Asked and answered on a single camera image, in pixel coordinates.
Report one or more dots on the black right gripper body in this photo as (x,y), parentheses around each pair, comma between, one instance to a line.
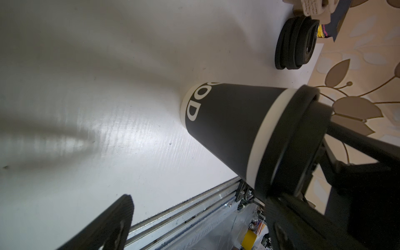
(364,201)

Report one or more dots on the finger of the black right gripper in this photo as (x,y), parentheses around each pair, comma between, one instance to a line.
(385,153)

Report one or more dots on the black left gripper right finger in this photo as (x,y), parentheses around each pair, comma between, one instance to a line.
(294,225)

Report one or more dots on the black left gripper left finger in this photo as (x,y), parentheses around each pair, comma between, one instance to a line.
(109,231)

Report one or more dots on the black cup lid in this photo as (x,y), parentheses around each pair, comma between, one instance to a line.
(293,146)

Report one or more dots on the stack of black cup lids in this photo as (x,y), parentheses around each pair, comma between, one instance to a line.
(296,43)

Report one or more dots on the brown cardboard cup carrier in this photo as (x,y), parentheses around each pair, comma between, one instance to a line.
(312,7)

